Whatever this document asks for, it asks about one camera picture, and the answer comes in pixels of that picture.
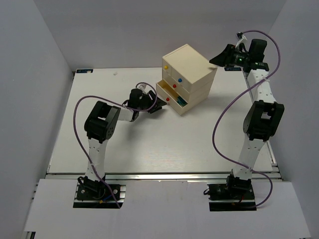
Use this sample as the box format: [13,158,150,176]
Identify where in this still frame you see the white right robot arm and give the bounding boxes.
[209,39,285,190]

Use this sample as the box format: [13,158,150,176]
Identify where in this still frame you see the left blue table label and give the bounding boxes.
[76,69,93,74]

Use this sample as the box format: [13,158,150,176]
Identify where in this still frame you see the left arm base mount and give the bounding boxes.
[73,176,126,209]

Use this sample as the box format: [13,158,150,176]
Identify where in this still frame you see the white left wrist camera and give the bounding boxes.
[136,83,147,94]

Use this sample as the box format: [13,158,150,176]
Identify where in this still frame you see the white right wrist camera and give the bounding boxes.
[235,32,247,49]

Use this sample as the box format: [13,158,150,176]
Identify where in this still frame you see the purple cable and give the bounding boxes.
[212,29,283,208]
[74,82,158,209]

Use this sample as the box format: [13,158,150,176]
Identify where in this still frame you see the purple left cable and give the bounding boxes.
[74,82,158,209]

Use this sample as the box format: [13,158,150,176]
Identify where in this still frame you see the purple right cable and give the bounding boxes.
[212,29,283,208]

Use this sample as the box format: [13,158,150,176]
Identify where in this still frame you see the teal long lego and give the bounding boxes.
[177,101,187,107]

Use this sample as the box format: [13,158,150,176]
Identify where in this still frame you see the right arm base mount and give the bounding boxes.
[203,175,257,212]

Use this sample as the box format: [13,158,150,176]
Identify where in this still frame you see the cream wooden drawer cabinet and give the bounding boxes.
[156,44,217,115]

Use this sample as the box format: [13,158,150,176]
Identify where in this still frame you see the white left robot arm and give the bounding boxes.
[84,88,166,183]

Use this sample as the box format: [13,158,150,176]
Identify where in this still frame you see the blue table label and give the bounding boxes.
[76,69,93,74]
[224,67,241,71]

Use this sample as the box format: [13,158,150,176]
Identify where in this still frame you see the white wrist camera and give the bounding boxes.
[235,32,247,49]
[136,83,147,94]

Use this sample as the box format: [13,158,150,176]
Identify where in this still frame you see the right blue table label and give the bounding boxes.
[224,67,241,71]

